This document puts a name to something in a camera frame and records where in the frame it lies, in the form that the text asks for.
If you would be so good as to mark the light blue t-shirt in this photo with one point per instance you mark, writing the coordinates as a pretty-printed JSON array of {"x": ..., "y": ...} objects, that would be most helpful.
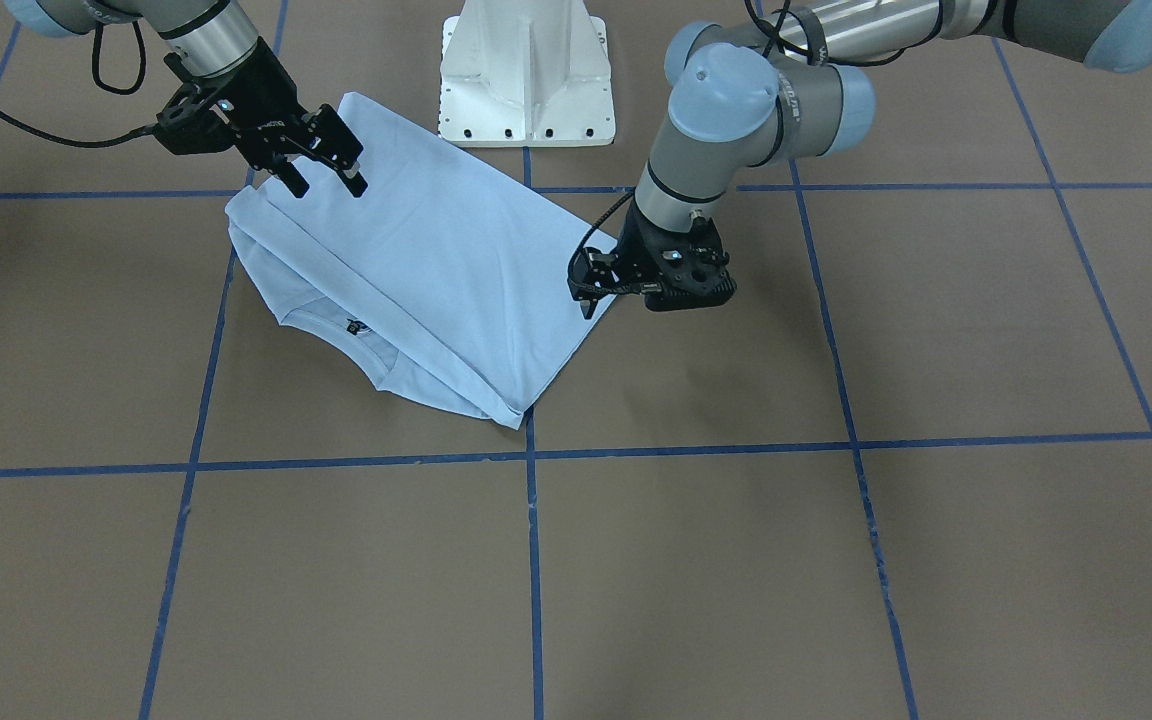
[{"x": 445, "y": 282}]

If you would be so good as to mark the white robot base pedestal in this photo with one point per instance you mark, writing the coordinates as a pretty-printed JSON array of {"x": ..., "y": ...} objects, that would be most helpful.
[{"x": 525, "y": 74}]

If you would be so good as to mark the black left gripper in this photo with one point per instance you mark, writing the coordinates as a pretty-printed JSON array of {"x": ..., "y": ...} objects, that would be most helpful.
[{"x": 629, "y": 258}]

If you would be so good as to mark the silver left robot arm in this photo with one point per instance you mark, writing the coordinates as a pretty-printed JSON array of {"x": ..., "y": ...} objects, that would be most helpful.
[{"x": 791, "y": 84}]

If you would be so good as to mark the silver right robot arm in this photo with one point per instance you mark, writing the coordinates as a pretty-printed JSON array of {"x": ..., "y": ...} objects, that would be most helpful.
[{"x": 210, "y": 37}]

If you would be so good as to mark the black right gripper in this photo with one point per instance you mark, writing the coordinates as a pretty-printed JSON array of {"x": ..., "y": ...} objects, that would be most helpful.
[{"x": 258, "y": 100}]

